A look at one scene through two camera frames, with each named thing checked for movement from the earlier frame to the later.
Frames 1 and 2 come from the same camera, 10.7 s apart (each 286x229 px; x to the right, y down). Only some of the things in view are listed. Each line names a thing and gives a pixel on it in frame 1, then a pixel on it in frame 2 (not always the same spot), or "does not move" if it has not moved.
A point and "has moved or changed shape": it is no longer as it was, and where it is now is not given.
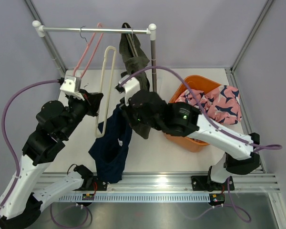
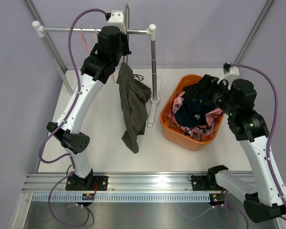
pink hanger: (85, 50) → (86, 44)
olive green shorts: (134, 64) has moved or changed shape
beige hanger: (107, 49) → (95, 37)
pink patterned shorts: (222, 104) has moved or changed shape
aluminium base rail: (174, 182) does not move
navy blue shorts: (109, 151) has moved or changed shape
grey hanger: (130, 41) → (128, 19)
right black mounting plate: (199, 183) does not move
